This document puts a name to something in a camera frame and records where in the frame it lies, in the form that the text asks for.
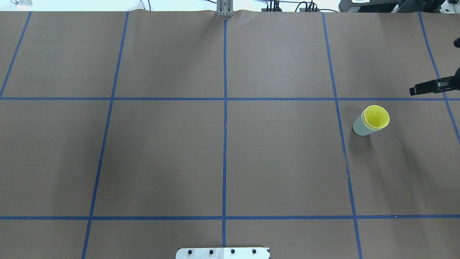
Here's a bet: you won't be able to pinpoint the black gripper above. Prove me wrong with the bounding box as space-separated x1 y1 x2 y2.
409 67 460 96

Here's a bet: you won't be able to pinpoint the yellow plastic cup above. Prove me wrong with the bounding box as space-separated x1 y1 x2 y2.
361 105 390 131

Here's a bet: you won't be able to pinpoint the green plastic cup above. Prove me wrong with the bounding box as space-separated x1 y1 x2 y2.
352 112 380 136

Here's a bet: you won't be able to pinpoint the black box with label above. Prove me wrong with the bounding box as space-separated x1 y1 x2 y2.
338 0 399 13

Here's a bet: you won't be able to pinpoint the clear tape roll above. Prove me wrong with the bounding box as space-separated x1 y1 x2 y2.
10 0 33 10

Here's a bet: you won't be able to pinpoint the black power strip cables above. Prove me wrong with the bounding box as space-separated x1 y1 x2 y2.
261 0 340 13

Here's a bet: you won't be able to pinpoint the aluminium frame post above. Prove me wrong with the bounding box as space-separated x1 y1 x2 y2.
215 0 234 18

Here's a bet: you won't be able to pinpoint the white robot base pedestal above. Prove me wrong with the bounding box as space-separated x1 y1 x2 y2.
175 247 271 259

